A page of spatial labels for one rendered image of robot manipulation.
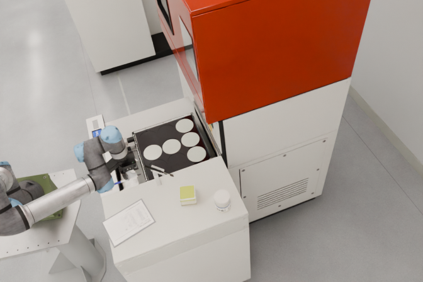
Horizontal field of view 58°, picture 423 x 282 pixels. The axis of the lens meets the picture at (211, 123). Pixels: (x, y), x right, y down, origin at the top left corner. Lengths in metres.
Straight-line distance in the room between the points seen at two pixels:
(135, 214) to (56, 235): 0.46
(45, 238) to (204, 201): 0.83
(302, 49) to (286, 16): 0.21
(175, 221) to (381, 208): 1.68
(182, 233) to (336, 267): 1.30
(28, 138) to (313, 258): 2.61
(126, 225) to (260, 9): 1.10
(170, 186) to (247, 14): 0.90
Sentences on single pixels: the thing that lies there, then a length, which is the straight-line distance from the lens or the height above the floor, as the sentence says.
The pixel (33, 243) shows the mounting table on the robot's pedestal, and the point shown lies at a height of 0.82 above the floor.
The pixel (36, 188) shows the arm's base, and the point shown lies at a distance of 2.04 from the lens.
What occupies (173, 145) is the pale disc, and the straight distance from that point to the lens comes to 2.09.
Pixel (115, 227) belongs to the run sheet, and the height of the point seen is 0.97.
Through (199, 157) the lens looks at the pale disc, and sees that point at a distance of 2.02.
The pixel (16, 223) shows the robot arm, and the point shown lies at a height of 1.39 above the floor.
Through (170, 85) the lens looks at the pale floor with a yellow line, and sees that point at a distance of 3.73.
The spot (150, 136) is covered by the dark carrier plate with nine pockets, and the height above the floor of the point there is 0.90.
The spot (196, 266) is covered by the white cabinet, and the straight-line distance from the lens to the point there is 2.08.
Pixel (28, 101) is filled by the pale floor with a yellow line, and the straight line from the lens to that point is 4.15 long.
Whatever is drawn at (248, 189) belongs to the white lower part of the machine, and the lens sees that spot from 2.32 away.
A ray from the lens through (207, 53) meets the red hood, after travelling 1.45.
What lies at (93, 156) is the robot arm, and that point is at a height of 1.35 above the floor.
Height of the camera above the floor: 2.54
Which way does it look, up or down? 50 degrees down
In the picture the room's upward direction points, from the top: 8 degrees counter-clockwise
